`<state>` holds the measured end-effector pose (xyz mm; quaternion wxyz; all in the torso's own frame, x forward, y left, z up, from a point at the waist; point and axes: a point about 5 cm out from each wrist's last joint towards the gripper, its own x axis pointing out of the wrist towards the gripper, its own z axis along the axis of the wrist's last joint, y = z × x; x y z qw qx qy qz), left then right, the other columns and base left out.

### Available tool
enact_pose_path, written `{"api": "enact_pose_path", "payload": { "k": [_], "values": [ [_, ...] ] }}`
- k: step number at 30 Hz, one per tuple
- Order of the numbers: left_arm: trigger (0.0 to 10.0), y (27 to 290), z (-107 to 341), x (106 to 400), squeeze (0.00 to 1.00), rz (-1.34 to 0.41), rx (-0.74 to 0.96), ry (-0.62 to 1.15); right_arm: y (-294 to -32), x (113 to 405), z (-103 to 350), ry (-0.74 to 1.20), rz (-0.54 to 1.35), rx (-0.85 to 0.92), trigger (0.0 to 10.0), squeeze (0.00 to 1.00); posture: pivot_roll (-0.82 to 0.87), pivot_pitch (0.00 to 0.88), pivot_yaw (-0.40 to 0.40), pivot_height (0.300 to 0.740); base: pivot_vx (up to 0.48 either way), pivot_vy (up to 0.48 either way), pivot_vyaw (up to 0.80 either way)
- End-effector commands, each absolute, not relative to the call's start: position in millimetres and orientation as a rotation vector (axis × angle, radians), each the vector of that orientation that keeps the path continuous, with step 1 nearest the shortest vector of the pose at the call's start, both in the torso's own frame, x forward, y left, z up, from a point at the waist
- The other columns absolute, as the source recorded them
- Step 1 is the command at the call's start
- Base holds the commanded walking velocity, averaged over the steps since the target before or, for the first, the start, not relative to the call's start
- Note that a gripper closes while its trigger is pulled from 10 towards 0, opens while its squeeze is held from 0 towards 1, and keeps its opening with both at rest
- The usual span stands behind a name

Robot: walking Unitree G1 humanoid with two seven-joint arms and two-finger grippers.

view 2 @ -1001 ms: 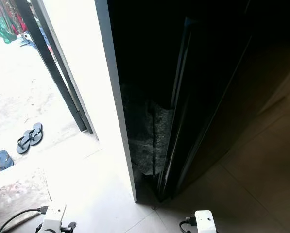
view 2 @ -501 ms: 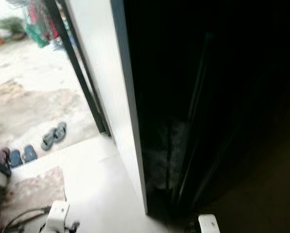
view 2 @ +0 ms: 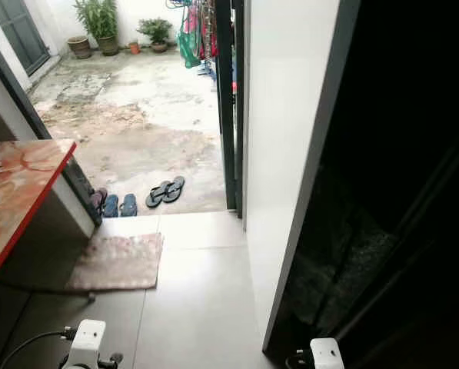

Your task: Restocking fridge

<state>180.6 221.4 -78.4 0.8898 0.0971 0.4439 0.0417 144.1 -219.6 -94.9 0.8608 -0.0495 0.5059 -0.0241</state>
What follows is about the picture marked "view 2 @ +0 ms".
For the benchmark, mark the beige pink doormat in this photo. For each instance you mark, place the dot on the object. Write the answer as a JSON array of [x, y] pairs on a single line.
[[118, 261]]

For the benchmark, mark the blue slipper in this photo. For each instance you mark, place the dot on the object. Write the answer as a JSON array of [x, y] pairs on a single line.
[[128, 204], [111, 205]]

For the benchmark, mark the dark purple sandal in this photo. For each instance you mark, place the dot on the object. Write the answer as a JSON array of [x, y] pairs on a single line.
[[98, 201]]

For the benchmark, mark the marble pattern table red edge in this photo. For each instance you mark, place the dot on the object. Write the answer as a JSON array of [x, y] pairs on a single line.
[[18, 192]]

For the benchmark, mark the dark grey metal door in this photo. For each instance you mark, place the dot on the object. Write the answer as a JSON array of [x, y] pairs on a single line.
[[227, 115]]

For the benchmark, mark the small orange flower pot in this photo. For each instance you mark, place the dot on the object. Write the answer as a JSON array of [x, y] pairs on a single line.
[[134, 47]]

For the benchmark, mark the empty brown flower pot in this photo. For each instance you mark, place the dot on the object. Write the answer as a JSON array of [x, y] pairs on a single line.
[[79, 47]]

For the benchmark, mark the green hanging garment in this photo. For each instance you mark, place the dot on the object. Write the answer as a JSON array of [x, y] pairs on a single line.
[[189, 48]]

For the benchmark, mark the small bushy potted plant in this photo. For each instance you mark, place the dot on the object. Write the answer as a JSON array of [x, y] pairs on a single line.
[[156, 33]]

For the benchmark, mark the tall green potted plant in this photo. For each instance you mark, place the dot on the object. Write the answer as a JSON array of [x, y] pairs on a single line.
[[100, 21]]

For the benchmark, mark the grey louvred door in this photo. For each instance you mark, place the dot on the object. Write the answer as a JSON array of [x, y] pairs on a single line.
[[21, 31]]

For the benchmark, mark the dark hanging garment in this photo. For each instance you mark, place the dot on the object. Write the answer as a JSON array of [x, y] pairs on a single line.
[[210, 31]]

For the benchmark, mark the pink hanging garment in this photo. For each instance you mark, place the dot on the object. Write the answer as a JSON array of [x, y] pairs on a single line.
[[193, 17]]

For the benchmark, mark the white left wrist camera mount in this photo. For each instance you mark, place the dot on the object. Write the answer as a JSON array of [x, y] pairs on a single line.
[[87, 342]]

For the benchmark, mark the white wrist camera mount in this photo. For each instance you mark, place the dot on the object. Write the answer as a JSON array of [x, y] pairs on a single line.
[[87, 342], [325, 354]]

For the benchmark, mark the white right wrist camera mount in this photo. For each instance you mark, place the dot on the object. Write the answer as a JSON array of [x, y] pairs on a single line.
[[325, 354]]

